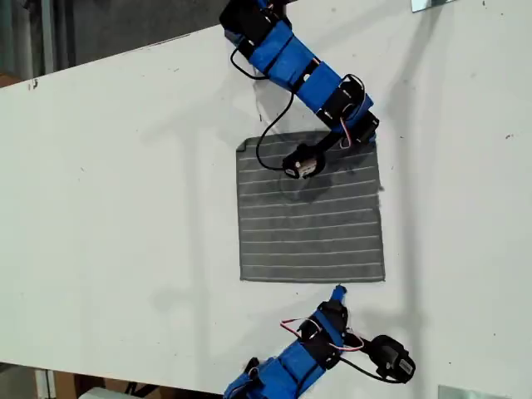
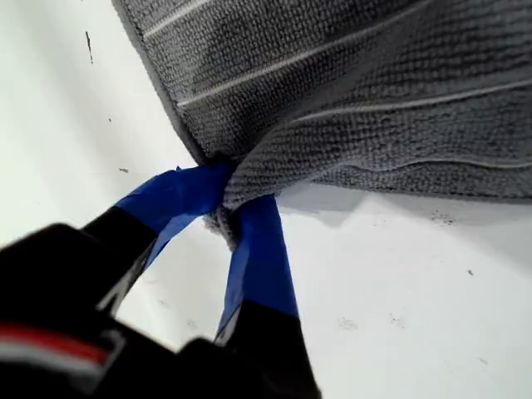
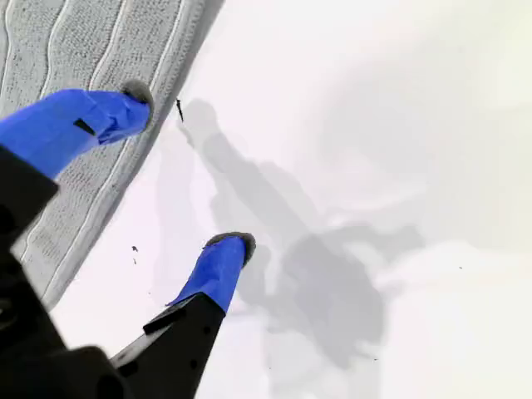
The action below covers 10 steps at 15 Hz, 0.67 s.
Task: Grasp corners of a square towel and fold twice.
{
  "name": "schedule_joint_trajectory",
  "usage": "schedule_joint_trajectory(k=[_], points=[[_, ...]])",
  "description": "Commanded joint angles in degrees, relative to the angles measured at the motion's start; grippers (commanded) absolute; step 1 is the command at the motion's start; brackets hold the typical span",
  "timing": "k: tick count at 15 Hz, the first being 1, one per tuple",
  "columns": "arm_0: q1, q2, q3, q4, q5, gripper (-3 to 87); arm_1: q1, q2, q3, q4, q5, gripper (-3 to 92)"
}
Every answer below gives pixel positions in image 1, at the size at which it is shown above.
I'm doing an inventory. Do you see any grey striped square towel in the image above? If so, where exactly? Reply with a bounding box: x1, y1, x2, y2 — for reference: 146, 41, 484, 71
234, 129, 387, 284

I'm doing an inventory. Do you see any white plastic container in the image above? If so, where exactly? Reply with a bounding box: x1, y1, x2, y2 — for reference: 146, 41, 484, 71
76, 386, 131, 399

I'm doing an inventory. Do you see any white table leg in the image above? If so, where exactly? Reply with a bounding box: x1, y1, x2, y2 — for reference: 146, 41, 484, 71
35, 367, 57, 399

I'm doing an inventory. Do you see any black camera stalk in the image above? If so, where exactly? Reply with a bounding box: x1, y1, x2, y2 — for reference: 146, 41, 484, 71
308, 123, 347, 158
340, 331, 376, 355

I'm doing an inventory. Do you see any black camera cable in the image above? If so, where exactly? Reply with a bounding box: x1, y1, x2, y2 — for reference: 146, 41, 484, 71
337, 356, 394, 382
229, 43, 297, 171

